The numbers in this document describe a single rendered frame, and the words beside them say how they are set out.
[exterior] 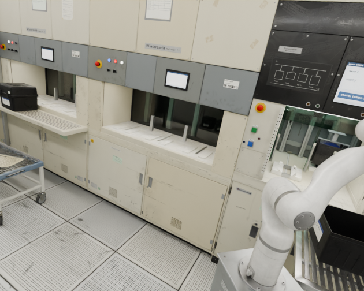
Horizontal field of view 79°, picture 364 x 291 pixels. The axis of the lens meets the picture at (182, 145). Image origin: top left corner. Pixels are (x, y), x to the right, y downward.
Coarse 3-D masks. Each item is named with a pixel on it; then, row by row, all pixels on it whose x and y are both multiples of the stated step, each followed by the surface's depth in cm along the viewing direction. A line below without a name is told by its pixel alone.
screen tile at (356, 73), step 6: (348, 72) 118; (354, 72) 117; (360, 72) 116; (360, 78) 117; (342, 84) 121; (348, 84) 119; (354, 84) 118; (360, 84) 117; (354, 90) 119; (360, 90) 118
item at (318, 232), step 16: (336, 208) 122; (320, 224) 114; (336, 224) 124; (352, 224) 122; (320, 240) 109; (336, 240) 100; (352, 240) 98; (320, 256) 105; (336, 256) 102; (352, 256) 100; (352, 272) 102
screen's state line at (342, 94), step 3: (339, 93) 122; (342, 93) 122; (345, 93) 121; (348, 93) 120; (351, 93) 120; (339, 96) 123; (342, 96) 122; (345, 96) 121; (348, 96) 121; (351, 96) 120; (354, 96) 120; (357, 96) 119; (360, 96) 118; (363, 96) 118; (351, 99) 120; (354, 99) 120; (357, 99) 119; (360, 99) 119; (363, 99) 118
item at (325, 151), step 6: (330, 132) 177; (336, 132) 178; (318, 138) 185; (336, 138) 179; (318, 144) 178; (324, 144) 176; (342, 144) 187; (318, 150) 179; (324, 150) 177; (330, 150) 175; (336, 150) 173; (312, 156) 187; (318, 156) 180; (324, 156) 178; (312, 162) 183; (318, 162) 181
